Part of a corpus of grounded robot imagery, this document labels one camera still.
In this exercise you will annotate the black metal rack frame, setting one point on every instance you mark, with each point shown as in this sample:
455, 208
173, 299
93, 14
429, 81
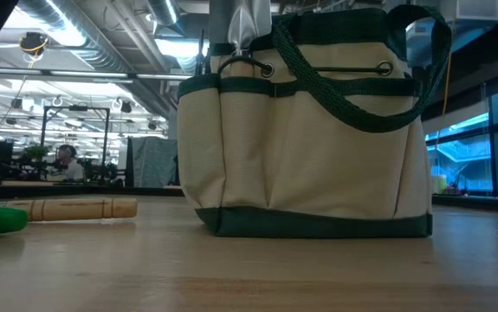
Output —
75, 108

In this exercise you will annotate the white cylindrical container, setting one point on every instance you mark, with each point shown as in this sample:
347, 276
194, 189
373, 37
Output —
440, 184

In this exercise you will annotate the black aluminium table frame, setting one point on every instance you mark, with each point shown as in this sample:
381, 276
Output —
482, 203

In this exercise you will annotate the white ceiling air unit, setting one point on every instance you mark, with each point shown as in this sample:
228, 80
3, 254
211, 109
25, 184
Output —
478, 9

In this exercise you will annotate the green plastic spray bottle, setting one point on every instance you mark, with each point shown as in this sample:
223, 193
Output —
4, 220

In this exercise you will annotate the person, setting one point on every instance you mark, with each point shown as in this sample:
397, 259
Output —
72, 167

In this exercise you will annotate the grey covered partition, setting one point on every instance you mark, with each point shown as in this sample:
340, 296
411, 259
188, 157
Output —
153, 162

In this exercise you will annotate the cream green canvas gardening bag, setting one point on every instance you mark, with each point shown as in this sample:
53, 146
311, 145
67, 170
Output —
309, 164

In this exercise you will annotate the long ceiling light strip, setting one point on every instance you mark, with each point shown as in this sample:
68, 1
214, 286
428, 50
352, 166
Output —
58, 74

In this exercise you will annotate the silver ventilation duct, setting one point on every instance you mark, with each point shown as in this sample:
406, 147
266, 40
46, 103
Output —
84, 39

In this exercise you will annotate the green leafy plant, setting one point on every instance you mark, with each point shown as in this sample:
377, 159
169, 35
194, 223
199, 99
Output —
36, 152

